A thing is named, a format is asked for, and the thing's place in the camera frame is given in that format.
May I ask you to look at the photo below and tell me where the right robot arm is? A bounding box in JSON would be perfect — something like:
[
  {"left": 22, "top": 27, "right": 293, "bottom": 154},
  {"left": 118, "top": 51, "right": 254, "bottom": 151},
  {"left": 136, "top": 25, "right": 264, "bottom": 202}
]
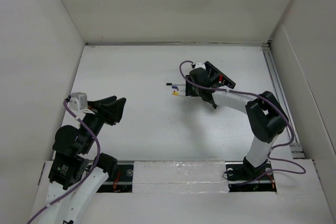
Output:
[{"left": 186, "top": 63, "right": 288, "bottom": 178}]

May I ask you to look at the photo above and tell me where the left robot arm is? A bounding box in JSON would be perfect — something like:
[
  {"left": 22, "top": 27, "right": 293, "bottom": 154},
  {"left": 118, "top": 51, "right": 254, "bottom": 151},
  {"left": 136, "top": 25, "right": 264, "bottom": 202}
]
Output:
[{"left": 35, "top": 92, "right": 127, "bottom": 223}]

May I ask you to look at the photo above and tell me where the black two-compartment organizer box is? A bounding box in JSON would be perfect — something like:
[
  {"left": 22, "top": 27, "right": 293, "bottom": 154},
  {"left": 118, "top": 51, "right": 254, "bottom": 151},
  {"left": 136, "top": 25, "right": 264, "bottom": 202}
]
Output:
[{"left": 204, "top": 61, "right": 236, "bottom": 89}]

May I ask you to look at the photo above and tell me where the purple-capped white marker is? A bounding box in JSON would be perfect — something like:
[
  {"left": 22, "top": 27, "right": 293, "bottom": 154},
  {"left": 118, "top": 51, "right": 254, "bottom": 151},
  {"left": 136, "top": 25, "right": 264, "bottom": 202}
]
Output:
[{"left": 172, "top": 86, "right": 185, "bottom": 91}]

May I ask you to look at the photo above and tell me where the black-capped white marker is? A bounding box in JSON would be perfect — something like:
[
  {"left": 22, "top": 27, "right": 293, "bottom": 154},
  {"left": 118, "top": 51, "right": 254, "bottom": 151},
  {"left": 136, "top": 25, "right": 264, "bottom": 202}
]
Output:
[{"left": 166, "top": 82, "right": 186, "bottom": 87}]

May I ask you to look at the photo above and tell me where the white foam block front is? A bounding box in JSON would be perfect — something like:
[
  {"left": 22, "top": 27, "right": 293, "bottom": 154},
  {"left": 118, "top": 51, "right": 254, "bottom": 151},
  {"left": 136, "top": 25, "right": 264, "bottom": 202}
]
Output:
[{"left": 132, "top": 161, "right": 229, "bottom": 194}]

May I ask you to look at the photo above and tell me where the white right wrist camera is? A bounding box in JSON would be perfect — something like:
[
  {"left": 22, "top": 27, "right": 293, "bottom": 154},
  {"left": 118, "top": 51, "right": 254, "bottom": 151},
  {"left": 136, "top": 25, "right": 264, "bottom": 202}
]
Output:
[{"left": 192, "top": 62, "right": 206, "bottom": 70}]

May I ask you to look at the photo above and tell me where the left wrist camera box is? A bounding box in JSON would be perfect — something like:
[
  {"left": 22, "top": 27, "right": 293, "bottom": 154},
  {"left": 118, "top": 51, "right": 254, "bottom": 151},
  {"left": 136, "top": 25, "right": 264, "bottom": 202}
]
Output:
[{"left": 65, "top": 92, "right": 88, "bottom": 112}]

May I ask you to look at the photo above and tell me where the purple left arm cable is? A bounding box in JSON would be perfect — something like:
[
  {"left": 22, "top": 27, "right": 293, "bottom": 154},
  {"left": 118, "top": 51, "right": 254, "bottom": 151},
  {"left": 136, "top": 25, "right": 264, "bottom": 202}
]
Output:
[{"left": 26, "top": 98, "right": 102, "bottom": 224}]

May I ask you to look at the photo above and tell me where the aluminium rail right edge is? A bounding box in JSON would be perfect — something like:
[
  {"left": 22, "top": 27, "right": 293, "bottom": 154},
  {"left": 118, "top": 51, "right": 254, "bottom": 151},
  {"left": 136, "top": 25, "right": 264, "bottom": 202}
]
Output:
[{"left": 261, "top": 44, "right": 306, "bottom": 159}]

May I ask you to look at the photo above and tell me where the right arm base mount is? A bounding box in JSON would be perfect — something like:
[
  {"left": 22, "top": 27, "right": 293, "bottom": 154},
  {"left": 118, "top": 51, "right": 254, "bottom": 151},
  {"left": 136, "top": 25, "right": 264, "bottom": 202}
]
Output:
[{"left": 222, "top": 163, "right": 276, "bottom": 193}]

